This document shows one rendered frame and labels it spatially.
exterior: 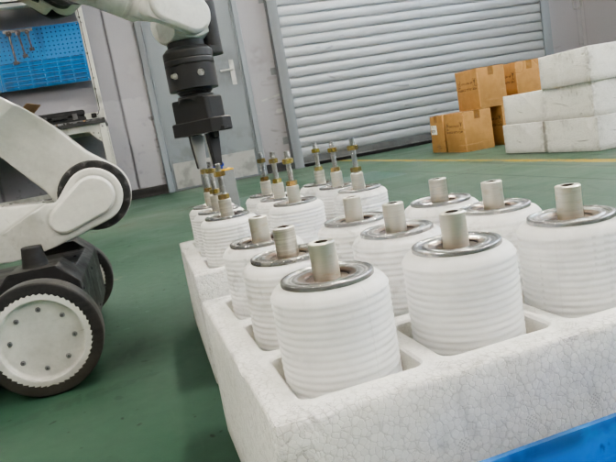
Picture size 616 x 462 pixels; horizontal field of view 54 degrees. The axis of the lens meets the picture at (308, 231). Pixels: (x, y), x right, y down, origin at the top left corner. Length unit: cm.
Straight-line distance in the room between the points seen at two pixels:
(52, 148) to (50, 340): 40
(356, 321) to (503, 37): 700
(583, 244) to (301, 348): 25
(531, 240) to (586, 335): 10
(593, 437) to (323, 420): 21
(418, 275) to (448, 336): 5
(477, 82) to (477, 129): 34
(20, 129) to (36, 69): 480
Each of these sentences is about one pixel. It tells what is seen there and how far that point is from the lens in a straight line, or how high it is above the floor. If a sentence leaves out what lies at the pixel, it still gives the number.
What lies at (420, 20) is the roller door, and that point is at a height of 129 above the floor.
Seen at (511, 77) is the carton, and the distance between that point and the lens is 509.
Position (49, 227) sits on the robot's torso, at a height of 27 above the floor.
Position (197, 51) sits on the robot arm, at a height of 53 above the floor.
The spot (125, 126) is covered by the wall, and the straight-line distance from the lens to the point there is 616.
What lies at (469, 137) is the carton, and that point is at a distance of 476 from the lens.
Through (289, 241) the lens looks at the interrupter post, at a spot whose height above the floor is 27.
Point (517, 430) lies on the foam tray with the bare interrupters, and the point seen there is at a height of 12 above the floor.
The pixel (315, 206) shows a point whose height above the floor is 24.
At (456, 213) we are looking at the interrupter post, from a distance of 52.
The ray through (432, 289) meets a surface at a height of 23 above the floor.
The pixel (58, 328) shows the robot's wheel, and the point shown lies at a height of 11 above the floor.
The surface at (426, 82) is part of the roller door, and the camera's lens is 685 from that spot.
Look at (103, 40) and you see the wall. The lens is 625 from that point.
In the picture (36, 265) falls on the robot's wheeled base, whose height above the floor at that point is 22.
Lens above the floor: 37
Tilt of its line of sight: 9 degrees down
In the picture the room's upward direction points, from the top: 10 degrees counter-clockwise
